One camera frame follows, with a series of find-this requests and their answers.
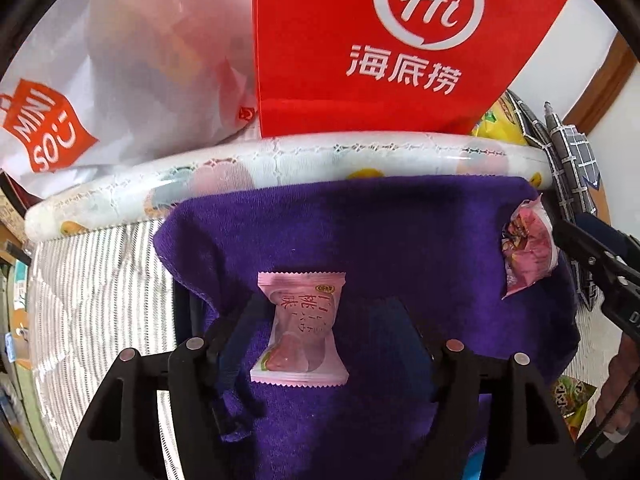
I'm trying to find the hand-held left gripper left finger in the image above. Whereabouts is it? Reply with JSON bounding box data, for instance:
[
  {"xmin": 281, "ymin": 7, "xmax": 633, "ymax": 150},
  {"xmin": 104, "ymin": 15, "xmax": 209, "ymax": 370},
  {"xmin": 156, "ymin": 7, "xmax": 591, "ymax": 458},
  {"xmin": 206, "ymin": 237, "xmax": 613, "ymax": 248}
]
[{"xmin": 60, "ymin": 295, "xmax": 273, "ymax": 480}]

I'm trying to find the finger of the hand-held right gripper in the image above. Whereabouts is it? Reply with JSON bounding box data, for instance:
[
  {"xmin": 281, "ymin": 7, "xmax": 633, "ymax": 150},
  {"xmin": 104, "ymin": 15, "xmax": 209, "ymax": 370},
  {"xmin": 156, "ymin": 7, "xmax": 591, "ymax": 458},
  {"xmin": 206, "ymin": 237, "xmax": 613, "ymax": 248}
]
[
  {"xmin": 574, "ymin": 211, "xmax": 640, "ymax": 261},
  {"xmin": 552, "ymin": 219, "xmax": 640, "ymax": 293}
]

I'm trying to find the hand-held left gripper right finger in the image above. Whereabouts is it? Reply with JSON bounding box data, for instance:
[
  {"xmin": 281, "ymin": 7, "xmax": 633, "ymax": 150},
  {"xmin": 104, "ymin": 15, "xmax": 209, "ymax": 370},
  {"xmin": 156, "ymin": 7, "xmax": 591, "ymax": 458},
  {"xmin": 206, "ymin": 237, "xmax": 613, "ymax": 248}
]
[{"xmin": 372, "ymin": 297, "xmax": 586, "ymax": 480}]

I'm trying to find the pink patterned candy packet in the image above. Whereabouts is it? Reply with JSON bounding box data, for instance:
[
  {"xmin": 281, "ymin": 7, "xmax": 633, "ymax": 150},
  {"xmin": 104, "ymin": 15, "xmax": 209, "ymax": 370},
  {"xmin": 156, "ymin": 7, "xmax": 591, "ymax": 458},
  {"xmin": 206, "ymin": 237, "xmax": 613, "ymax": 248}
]
[{"xmin": 501, "ymin": 197, "xmax": 558, "ymax": 301}]

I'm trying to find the pale pink peach snack packet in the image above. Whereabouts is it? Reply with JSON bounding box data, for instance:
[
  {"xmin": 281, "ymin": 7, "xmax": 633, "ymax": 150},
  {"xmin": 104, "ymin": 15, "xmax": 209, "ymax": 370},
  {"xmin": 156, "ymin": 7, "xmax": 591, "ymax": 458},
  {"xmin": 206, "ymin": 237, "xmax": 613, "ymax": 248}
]
[{"xmin": 250, "ymin": 270, "xmax": 348, "ymax": 388}]

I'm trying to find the person's right hand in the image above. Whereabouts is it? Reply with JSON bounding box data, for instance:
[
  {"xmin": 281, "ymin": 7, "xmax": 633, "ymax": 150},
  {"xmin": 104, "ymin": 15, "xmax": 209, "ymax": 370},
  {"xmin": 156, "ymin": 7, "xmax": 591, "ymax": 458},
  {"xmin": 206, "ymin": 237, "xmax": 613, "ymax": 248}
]
[{"xmin": 595, "ymin": 330, "xmax": 640, "ymax": 441}]

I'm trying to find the grey checkered cloth bag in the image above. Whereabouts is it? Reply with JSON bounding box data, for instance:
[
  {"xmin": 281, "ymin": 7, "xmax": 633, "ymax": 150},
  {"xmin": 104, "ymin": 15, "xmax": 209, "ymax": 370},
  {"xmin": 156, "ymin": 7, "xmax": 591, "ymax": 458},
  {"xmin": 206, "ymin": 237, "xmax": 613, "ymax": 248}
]
[{"xmin": 505, "ymin": 89, "xmax": 603, "ymax": 311}]

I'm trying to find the purple towel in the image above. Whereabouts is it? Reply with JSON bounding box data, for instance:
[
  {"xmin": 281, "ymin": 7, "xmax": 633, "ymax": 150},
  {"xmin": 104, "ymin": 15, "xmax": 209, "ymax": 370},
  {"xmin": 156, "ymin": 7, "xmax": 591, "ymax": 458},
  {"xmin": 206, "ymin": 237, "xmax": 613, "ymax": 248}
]
[{"xmin": 152, "ymin": 175, "xmax": 581, "ymax": 480}]

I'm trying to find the green snack packet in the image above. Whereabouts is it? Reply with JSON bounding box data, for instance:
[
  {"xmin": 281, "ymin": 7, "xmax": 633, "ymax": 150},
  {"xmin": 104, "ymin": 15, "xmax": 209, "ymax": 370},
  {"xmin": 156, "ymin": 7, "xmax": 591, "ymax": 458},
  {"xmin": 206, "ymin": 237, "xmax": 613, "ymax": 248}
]
[{"xmin": 550, "ymin": 374, "xmax": 597, "ymax": 418}]

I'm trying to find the yellow snack bag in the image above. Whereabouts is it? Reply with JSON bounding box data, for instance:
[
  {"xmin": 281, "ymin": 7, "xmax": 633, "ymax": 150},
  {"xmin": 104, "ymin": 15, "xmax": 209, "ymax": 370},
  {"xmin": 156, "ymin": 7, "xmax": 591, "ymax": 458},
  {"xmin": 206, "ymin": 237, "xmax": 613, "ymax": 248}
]
[{"xmin": 470, "ymin": 100, "xmax": 531, "ymax": 147}]

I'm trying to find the rolled printed white mat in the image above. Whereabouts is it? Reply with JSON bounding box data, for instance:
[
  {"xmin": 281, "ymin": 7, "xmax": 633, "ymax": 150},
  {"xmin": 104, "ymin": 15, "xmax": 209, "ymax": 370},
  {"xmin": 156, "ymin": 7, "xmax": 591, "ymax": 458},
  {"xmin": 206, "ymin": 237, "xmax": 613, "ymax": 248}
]
[{"xmin": 25, "ymin": 130, "xmax": 551, "ymax": 243}]

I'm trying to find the wooden desk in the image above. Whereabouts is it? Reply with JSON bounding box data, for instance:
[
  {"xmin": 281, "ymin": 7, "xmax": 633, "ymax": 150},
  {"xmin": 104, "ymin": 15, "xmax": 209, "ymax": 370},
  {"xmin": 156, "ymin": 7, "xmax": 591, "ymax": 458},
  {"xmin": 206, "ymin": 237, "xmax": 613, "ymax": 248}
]
[{"xmin": 0, "ymin": 200, "xmax": 32, "ymax": 376}]

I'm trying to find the white plastic shopping bag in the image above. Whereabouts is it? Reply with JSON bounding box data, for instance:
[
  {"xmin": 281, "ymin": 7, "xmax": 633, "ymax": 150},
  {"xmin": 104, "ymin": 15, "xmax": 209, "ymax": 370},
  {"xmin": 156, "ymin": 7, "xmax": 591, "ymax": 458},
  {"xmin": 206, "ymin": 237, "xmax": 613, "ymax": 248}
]
[{"xmin": 0, "ymin": 0, "xmax": 261, "ymax": 201}]

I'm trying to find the red paper bag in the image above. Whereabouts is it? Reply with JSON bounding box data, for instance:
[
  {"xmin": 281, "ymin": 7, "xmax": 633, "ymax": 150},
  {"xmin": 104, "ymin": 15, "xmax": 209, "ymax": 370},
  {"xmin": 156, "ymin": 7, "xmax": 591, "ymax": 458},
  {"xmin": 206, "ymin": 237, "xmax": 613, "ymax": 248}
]
[{"xmin": 251, "ymin": 0, "xmax": 576, "ymax": 138}]

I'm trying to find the brown wooden door frame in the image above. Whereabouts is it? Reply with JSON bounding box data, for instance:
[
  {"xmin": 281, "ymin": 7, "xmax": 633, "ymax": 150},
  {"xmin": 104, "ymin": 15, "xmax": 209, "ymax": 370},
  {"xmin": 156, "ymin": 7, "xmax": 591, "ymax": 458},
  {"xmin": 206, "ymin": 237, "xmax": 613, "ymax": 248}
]
[{"xmin": 562, "ymin": 35, "xmax": 640, "ymax": 136}]

